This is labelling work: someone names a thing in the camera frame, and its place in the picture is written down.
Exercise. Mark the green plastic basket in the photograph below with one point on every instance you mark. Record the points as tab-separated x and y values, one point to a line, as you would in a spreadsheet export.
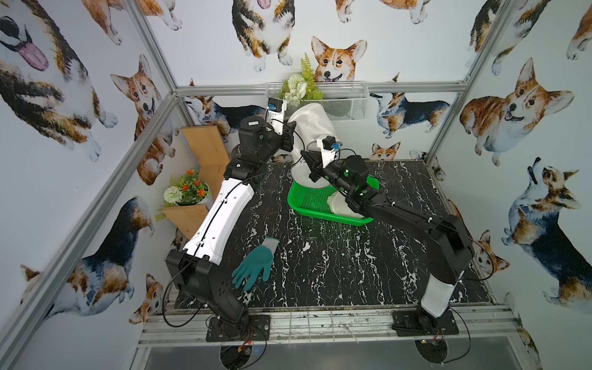
316	203

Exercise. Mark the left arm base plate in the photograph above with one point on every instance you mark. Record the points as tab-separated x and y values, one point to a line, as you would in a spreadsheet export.
251	327

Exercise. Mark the white wire wall basket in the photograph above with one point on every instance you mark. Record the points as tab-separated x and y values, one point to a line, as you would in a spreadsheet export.
341	101

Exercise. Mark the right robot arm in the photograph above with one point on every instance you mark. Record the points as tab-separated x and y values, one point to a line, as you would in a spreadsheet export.
446	240

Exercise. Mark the wooden shelf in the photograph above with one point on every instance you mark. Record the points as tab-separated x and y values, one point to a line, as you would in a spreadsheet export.
208	148

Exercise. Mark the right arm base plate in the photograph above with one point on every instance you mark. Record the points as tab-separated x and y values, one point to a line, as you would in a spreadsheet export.
418	323

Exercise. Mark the green work glove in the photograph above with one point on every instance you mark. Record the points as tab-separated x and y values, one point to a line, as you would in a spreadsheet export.
257	263

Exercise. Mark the white artificial flowers with fern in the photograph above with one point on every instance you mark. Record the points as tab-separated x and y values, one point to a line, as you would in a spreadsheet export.
301	86

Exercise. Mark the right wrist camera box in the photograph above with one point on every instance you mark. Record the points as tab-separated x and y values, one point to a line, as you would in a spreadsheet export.
329	148

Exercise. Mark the potted orange flowers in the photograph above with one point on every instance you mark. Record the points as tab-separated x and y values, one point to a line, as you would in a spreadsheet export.
187	190

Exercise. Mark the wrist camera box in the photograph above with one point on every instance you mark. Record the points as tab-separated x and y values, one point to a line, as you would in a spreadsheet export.
276	114
329	148

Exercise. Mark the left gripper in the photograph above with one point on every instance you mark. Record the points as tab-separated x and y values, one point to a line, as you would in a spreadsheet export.
287	134

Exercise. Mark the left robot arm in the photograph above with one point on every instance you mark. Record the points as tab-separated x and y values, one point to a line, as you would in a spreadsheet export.
196	271

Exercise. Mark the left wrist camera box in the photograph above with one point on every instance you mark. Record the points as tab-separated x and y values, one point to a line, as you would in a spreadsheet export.
276	114

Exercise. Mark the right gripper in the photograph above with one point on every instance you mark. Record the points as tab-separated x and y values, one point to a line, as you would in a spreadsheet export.
314	161

